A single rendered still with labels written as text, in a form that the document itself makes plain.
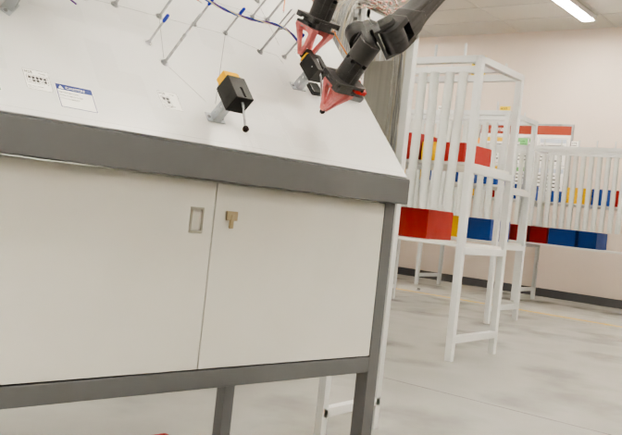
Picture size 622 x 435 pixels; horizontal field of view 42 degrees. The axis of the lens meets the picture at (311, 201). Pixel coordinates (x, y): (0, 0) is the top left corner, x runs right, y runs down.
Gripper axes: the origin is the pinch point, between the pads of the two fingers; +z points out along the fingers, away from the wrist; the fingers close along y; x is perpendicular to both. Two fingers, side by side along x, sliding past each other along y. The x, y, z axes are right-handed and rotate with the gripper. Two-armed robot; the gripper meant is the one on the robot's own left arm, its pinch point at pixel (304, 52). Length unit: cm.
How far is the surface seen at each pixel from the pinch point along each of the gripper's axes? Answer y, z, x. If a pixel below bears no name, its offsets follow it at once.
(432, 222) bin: -270, 101, -103
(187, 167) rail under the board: 45, 23, 25
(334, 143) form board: -2.3, 16.1, 18.4
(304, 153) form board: 10.6, 18.1, 22.0
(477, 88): -247, 15, -102
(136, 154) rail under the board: 57, 22, 24
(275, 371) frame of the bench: 13, 64, 42
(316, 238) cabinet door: 3.2, 36.3, 29.2
